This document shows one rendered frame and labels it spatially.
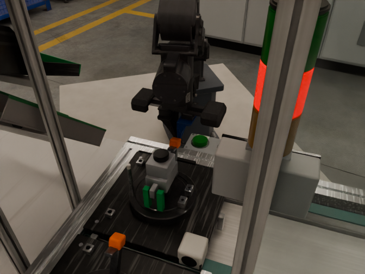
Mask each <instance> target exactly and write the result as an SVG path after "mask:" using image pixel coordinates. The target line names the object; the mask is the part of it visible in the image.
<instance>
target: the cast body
mask: <svg viewBox="0 0 365 274"><path fill-rule="evenodd" d="M146 173H147V175H146V186H149V187H150V190H149V195H150V198H153V199H155V197H156V192H157V191H158V189H161V190H164V193H167V192H168V190H169V188H170V186H171V184H172V182H173V180H174V178H175V176H176V175H177V173H178V162H177V161H175V154H174V153H169V152H168V151H167V150H165V149H158V150H154V152H153V153H152V155H151V156H150V158H149V159H148V161H147V162H146Z"/></svg>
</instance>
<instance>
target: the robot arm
mask: <svg viewBox="0 0 365 274"><path fill-rule="evenodd" d="M199 7H200V0H159V7H158V12H155V14H154V25H153V42H152V54H155V55H161V63H160V65H159V68H158V70H157V73H156V75H155V78H154V81H153V85H152V89H147V88H142V89H141V90H140V91H139V92H138V93H137V94H136V95H135V96H134V97H133V99H132V100H131V108H132V110H135V111H140V112H143V113H146V112H147V111H148V106H149V105H151V106H155V107H158V110H159V114H158V116H157V118H158V120H161V121H162V122H163V123H164V125H165V126H166V127H167V128H168V129H169V131H170V132H171V134H172V135H173V137H175V138H180V139H181V138H182V135H183V133H184V130H185V128H186V126H191V125H192V123H193V121H194V120H195V118H196V117H197V116H200V123H201V124H202V125H205V126H210V127H215V128H218V127H219V126H220V124H221V122H222V120H223V117H224V115H225V113H226V105H225V104H224V103H222V102H216V101H208V102H207V104H206V105H205V106H200V105H198V104H199V103H196V102H193V99H194V97H195V96H197V94H196V90H197V89H198V87H199V82H202V81H205V78H204V76H203V71H204V61H206V60H207V59H209V54H210V44H209V43H208V40H207V38H205V28H204V27H203V25H204V21H203V20H202V16H201V15H200V13H199ZM159 34H160V36H161V40H163V41H170V42H169V43H159V46H158V40H159ZM179 113H181V116H180V118H179Z"/></svg>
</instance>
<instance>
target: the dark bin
mask: <svg viewBox="0 0 365 274"><path fill-rule="evenodd" d="M40 56H41V59H42V63H43V66H44V69H45V73H46V75H47V76H79V75H80V68H81V64H78V63H74V62H71V61H68V60H65V59H61V58H57V57H54V56H51V55H47V54H44V53H40ZM0 75H28V72H27V69H26V66H25V63H24V60H23V56H22V53H21V50H20V47H19V45H18V41H17V38H16V35H15V32H14V31H13V30H12V29H11V28H10V27H8V26H1V25H0Z"/></svg>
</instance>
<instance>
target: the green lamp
mask: <svg viewBox="0 0 365 274"><path fill-rule="evenodd" d="M275 14H276V10H274V9H273V8H272V7H271V6H270V5H269V7H268V14H267V21H266V28H265V34H264V39H263V45H262V52H261V61H262V62H263V63H264V64H265V65H267V61H268V55H269V49H270V43H271V39H272V32H273V27H274V20H275Z"/></svg>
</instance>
